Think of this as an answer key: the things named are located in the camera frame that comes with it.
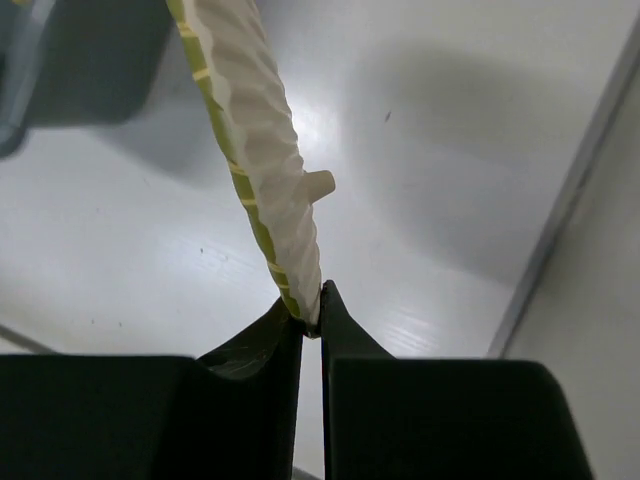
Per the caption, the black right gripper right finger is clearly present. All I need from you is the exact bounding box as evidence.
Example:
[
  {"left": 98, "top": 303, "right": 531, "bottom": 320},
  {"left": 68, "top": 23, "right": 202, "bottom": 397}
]
[{"left": 319, "top": 282, "right": 593, "bottom": 479}]

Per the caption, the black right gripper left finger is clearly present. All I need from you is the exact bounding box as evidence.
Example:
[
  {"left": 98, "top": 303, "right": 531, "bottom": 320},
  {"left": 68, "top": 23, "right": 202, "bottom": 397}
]
[{"left": 1, "top": 302, "right": 303, "bottom": 479}]

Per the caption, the round green-rimmed bamboo tray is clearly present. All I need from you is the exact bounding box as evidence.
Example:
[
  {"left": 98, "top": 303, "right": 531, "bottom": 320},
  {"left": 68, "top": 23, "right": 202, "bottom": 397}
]
[{"left": 167, "top": 1, "right": 335, "bottom": 325}]

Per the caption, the grey plastic bin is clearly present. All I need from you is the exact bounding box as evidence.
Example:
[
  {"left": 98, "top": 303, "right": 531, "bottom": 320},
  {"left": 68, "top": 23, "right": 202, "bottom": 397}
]
[{"left": 1, "top": 1, "right": 173, "bottom": 158}]

